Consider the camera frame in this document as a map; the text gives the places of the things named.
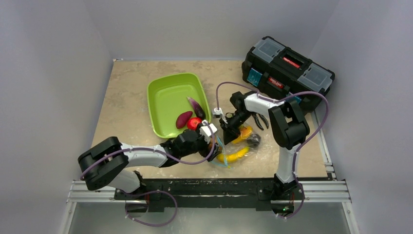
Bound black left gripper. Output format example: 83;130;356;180
180;124;220;160

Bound yellow fake banana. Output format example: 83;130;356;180
216;147;250;164

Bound clear zip top bag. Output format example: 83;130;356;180
211;123;269;169

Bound red fake apple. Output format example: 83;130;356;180
187;117;203;131

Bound magenta fake sweet potato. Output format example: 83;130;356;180
175;111;193;129

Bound purple fake eggplant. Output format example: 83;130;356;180
187;97;206;120

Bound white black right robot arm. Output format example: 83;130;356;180
219;92;310;198

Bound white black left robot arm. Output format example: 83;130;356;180
77;130;221;199

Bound orange fake mango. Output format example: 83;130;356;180
231;125;253;144

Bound black grey pliers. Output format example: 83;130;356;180
252;113;269;130

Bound green plastic tray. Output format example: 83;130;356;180
147;73;211;138

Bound black toolbox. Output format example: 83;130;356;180
241;36;335;99

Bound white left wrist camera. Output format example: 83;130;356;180
199;120;218;138

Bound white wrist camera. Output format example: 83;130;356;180
199;120;218;138
211;107;224;118

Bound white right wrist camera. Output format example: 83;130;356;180
211;107;224;118

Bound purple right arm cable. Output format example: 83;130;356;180
215;81;330;220

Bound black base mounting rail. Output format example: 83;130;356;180
114;176;303;215

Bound aluminium frame rail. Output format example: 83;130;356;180
66;178;360;234

